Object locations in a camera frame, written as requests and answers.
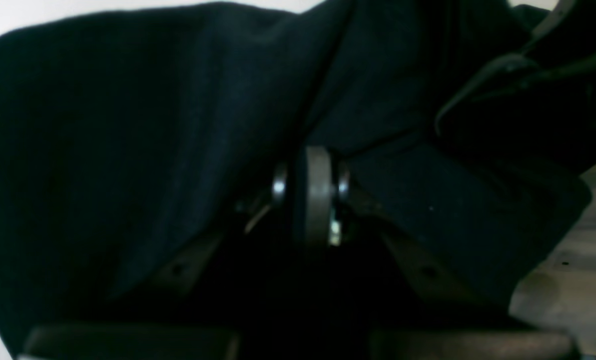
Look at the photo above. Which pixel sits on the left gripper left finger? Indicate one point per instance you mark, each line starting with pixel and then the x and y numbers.
pixel 222 291

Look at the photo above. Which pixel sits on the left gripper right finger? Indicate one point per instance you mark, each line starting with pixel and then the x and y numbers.
pixel 411 306

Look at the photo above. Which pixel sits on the black T-shirt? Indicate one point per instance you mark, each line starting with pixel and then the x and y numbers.
pixel 124 135

